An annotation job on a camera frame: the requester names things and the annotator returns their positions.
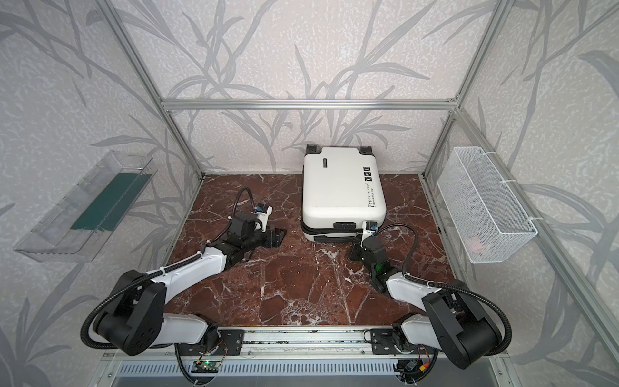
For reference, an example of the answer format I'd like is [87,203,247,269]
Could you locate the white hard-shell suitcase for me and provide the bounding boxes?
[301,144,387,243]

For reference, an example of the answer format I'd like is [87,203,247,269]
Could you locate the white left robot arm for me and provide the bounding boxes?
[80,203,286,356]

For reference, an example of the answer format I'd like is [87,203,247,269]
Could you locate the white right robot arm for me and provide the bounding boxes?
[350,221,513,369]

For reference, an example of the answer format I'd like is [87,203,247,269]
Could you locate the pink object in basket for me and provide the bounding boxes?
[466,236,490,256]

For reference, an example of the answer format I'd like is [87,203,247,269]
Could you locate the green circuit board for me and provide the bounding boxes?
[191,361,222,374]

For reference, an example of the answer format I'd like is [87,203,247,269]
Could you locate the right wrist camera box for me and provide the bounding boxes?
[361,221,379,241]

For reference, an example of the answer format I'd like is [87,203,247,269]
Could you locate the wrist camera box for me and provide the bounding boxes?
[361,221,379,241]
[254,203,272,232]

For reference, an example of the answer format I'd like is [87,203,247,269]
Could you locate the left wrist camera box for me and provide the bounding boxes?
[254,203,272,232]

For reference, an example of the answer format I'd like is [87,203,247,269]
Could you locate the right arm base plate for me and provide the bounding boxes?
[369,328,400,356]

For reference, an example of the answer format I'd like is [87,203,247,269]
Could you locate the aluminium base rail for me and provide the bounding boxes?
[101,325,509,361]

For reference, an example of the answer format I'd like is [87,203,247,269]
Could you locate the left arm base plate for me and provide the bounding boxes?
[204,329,245,356]

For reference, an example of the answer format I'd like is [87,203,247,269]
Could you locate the right circuit board with wires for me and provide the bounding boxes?
[393,359,435,380]

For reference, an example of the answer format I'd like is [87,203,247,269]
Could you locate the white wire basket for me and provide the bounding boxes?
[438,147,538,264]

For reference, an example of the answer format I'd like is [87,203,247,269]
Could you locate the clear plastic wall shelf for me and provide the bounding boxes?
[15,151,157,263]

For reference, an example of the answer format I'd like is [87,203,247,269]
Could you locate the aluminium frame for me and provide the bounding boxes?
[96,1,618,358]

